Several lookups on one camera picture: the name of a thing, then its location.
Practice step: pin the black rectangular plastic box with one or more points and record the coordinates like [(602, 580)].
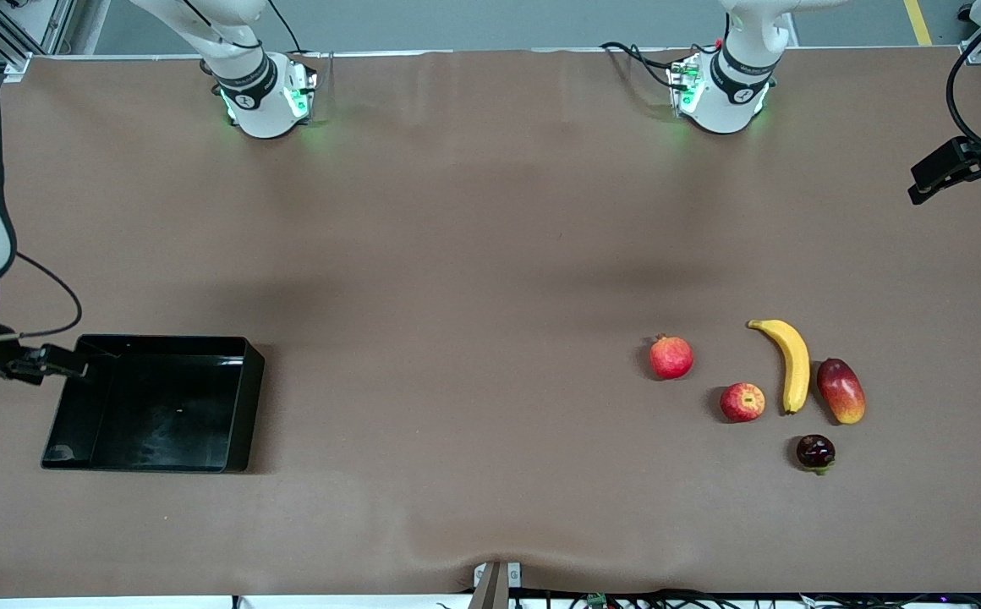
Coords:
[(161, 414)]

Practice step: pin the yellow banana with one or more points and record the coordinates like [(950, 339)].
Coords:
[(797, 364)]

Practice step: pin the red yellow apple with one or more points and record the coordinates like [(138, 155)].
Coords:
[(742, 403)]

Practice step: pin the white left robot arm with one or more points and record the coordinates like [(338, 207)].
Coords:
[(731, 93)]

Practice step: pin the red yellow mango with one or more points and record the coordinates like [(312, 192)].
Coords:
[(841, 391)]

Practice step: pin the dark purple mangosteen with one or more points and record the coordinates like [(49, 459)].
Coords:
[(815, 452)]

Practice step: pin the red pomegranate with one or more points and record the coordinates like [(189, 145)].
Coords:
[(671, 358)]

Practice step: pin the metal table edge bracket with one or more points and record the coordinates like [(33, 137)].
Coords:
[(497, 584)]

